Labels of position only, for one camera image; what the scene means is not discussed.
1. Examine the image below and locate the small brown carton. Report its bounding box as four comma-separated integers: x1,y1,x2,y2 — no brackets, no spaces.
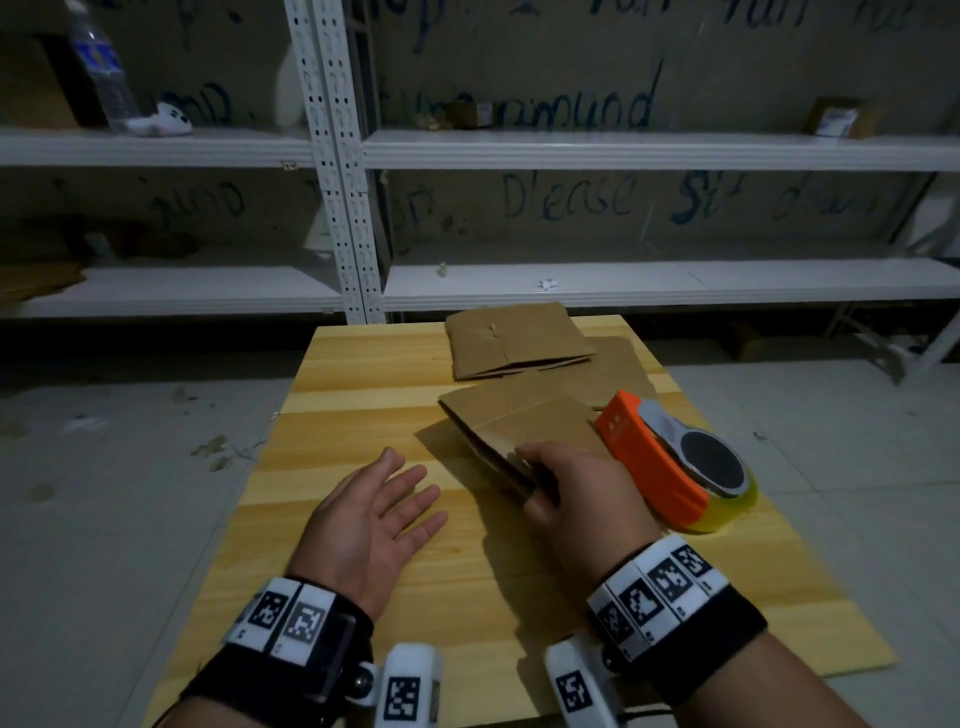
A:
442,99,496,130

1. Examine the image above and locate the person's left forearm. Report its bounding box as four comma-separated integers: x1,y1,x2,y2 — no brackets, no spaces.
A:
153,695,253,728

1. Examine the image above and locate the black wristband with markers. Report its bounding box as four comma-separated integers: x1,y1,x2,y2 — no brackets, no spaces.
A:
179,575,376,710
586,533,769,710

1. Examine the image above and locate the person's left hand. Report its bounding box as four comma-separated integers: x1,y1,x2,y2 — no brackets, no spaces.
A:
287,446,450,621

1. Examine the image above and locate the person's right forearm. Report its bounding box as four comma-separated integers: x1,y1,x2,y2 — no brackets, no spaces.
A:
678,629,871,728

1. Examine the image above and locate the large plain brown carton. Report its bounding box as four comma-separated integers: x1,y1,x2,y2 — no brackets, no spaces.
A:
0,33,80,130

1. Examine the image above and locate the white marker cube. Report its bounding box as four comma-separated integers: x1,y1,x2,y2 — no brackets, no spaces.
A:
543,633,624,728

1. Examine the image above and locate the white metal shelf rack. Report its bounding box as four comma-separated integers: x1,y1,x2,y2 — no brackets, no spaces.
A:
314,0,960,391
0,0,369,325

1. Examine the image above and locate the yellow tape roll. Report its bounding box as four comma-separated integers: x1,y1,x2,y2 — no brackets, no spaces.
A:
674,479,760,535

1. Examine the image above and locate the orange tape dispenser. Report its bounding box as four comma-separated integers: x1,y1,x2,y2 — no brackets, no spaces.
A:
596,389,751,529

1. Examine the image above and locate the black right wristband with markers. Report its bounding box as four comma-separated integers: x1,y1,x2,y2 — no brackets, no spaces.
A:
586,533,769,710

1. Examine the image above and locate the clear plastic water bottle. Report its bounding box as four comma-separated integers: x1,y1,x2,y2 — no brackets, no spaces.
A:
63,0,144,135

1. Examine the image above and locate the person's right hand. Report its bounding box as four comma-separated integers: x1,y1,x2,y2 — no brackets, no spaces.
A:
515,440,665,594

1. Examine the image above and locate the white dotted plastic gadget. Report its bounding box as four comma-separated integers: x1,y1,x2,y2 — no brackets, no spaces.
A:
125,101,194,139

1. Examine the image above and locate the brown cardboard box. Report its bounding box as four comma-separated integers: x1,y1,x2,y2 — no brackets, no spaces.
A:
445,301,599,382
437,378,610,505

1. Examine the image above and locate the brown cardboard blank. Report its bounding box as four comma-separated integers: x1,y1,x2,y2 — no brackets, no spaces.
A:
524,335,663,411

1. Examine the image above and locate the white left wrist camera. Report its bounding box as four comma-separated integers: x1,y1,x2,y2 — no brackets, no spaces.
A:
352,642,444,728

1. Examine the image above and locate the black left wristband with markers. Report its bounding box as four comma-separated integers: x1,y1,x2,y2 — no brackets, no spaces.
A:
179,575,376,710

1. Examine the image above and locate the carton with white label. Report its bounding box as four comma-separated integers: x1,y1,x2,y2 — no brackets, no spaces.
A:
803,95,883,140

